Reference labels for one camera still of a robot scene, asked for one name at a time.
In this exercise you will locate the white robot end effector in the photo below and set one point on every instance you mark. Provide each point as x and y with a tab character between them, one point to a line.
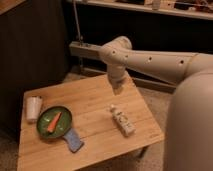
116	77

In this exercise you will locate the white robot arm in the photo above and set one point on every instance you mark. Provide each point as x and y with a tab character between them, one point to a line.
188	144

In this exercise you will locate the wooden low table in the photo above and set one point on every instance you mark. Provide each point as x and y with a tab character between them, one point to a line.
89	101

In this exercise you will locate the white tube bottle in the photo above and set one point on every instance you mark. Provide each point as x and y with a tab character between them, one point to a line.
122	121

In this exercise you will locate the blue sponge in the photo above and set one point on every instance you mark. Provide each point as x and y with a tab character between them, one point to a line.
73	140

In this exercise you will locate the thin metal pole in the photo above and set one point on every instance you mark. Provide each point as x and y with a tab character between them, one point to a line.
77	23

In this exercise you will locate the orange carrot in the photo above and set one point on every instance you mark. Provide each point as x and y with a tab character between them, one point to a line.
53	123

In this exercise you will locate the green plate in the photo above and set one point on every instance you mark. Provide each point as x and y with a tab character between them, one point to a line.
62	126

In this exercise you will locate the upper wooden shelf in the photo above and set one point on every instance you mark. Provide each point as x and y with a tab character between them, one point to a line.
198	9

